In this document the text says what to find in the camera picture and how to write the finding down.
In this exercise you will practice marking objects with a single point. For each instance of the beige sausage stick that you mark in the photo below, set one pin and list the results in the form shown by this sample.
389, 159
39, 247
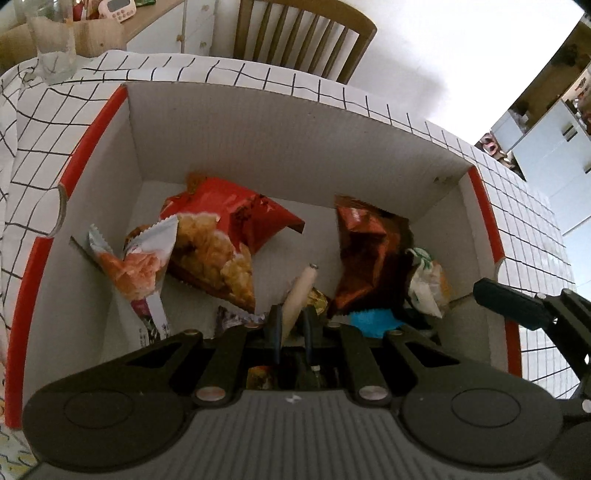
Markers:
300, 290

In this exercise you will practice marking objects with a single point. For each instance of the white kitchen timer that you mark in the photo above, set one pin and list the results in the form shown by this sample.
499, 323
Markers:
117, 9

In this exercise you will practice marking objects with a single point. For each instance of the white hallway cabinet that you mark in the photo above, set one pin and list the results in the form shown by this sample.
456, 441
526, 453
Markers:
554, 152

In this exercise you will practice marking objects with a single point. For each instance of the yellow snack packet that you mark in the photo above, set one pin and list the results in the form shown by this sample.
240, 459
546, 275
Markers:
318, 300

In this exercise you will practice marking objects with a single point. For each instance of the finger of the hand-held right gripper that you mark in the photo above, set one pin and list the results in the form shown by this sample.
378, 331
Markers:
508, 302

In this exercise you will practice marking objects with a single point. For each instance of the white and orange snack packet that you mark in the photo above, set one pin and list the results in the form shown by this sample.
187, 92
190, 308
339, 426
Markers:
134, 267

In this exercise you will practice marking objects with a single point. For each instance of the blue snack packet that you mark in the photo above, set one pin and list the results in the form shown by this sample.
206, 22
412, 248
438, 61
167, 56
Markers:
369, 321

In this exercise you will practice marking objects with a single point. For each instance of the green white pastry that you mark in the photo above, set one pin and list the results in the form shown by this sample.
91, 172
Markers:
429, 286

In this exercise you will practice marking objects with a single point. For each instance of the red cardboard box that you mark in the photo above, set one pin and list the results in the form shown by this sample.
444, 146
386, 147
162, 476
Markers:
277, 152

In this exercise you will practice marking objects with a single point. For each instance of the red snack bag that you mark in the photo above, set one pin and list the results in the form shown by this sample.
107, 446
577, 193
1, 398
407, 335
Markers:
221, 217

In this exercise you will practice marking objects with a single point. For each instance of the dark brown snack bag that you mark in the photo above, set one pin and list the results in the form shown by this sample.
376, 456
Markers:
364, 258

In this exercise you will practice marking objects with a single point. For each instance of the row of shoes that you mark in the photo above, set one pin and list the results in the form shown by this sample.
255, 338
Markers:
496, 150

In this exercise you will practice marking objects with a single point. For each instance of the clear packet of brown pastry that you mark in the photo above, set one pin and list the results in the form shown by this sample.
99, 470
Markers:
136, 233

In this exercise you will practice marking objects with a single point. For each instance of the clear drinking glass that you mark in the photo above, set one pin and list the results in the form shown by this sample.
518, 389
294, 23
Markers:
53, 50

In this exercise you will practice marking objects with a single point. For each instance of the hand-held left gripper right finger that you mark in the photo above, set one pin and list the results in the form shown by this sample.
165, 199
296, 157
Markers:
308, 334

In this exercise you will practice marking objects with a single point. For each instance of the checked tablecloth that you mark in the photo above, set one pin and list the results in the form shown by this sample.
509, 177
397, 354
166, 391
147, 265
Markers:
55, 120

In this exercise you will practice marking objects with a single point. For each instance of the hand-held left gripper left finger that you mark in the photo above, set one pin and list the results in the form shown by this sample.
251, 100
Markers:
274, 334

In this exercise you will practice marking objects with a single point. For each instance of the wooden dining chair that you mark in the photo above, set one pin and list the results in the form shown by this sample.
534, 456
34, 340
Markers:
304, 27

